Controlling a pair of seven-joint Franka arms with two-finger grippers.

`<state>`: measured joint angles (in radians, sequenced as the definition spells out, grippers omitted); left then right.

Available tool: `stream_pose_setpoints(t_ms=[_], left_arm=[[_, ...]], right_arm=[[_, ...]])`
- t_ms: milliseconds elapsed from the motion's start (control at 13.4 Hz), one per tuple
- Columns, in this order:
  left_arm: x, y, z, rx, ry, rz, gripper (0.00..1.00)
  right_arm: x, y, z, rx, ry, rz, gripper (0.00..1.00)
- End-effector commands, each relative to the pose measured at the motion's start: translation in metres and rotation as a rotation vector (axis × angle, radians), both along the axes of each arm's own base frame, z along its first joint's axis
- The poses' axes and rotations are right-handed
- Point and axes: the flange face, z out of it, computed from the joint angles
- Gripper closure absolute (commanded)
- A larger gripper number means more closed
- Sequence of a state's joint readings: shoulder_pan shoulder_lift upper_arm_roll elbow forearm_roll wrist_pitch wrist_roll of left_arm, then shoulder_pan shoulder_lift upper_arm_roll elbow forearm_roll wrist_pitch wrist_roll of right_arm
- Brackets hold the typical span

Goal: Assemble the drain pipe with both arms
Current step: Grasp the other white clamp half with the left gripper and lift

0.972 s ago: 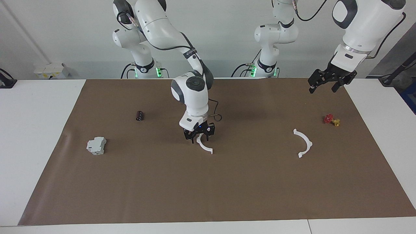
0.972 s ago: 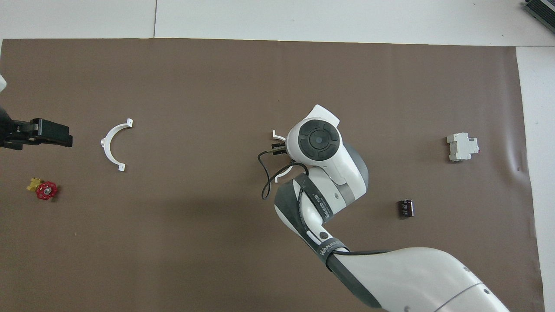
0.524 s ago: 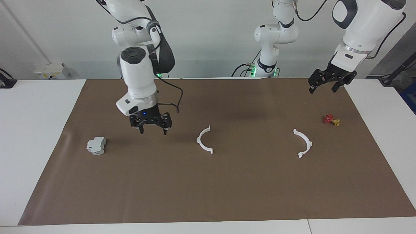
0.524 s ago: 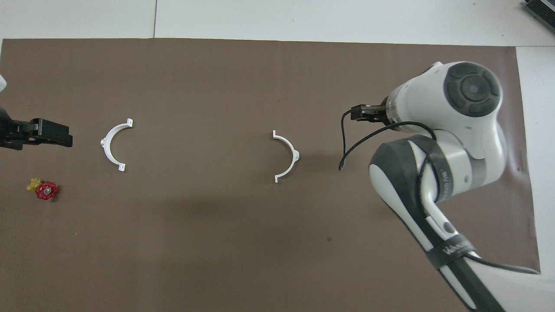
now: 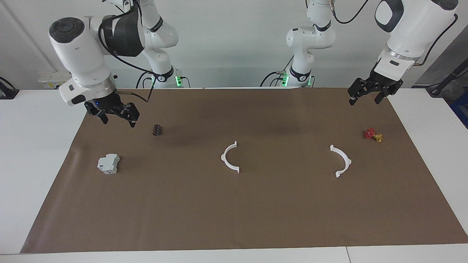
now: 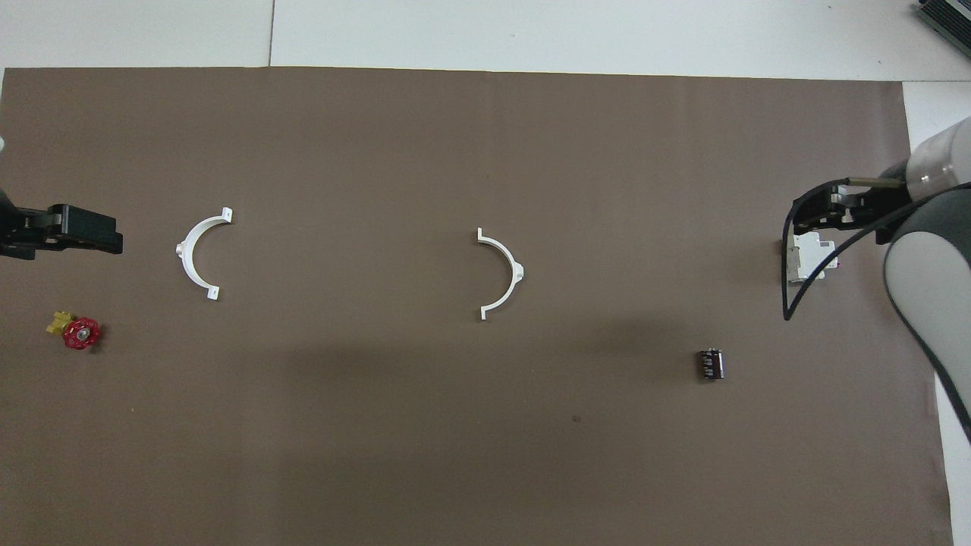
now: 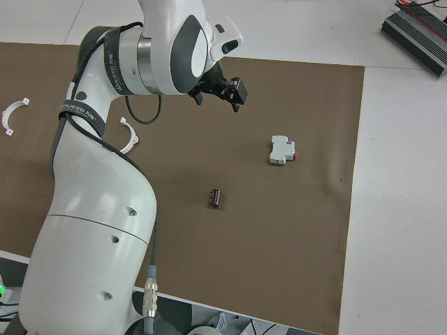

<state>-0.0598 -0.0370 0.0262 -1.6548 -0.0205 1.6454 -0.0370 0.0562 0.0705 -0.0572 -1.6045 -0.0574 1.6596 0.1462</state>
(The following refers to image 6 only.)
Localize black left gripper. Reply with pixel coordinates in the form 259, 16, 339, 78
0, 193, 125, 261

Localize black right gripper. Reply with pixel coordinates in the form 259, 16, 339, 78
792, 183, 912, 244

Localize white half-ring pipe clamp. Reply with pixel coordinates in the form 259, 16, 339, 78
476, 227, 527, 324
174, 206, 234, 303

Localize white circuit breaker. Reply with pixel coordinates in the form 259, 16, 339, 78
783, 232, 841, 286

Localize black cylindrical capacitor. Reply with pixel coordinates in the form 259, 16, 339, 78
696, 347, 727, 382

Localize grey ribbed device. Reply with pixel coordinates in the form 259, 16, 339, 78
913, 0, 971, 36

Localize brown paper mat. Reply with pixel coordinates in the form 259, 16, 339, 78
0, 66, 956, 546

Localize red-handled yellow valve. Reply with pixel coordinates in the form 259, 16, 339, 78
46, 309, 102, 352

